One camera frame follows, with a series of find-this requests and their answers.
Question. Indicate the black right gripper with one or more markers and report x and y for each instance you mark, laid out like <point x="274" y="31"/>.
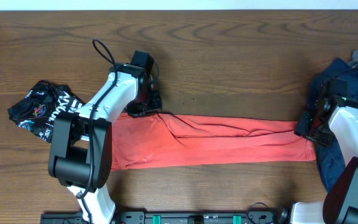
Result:
<point x="301" y="127"/>

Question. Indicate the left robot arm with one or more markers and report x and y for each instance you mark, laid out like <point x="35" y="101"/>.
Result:
<point x="81" y="149"/>

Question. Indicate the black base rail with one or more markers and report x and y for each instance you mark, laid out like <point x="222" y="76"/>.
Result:
<point x="179" y="217"/>

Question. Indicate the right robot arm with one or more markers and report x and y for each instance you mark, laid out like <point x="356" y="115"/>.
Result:
<point x="341" y="203"/>

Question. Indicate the red printed t-shirt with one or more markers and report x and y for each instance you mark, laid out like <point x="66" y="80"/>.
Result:
<point x="167" y="140"/>

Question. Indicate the black printed folded garment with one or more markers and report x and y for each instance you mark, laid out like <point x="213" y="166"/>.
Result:
<point x="38" y="110"/>

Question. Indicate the navy blue garment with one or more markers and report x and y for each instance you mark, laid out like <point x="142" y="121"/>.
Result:
<point x="330" y="160"/>

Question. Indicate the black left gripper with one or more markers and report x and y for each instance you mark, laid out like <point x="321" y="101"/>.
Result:
<point x="158" y="106"/>

